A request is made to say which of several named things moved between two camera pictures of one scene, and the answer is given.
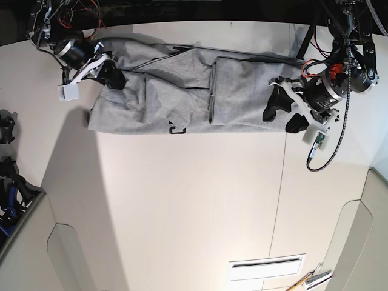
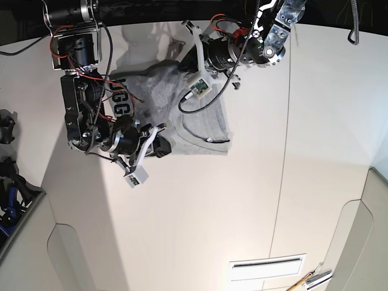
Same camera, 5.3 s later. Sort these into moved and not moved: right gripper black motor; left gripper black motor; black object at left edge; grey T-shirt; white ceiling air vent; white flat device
Moved: left gripper black motor; right gripper black motor; grey T-shirt
Not moved: white flat device; black object at left edge; white ceiling air vent
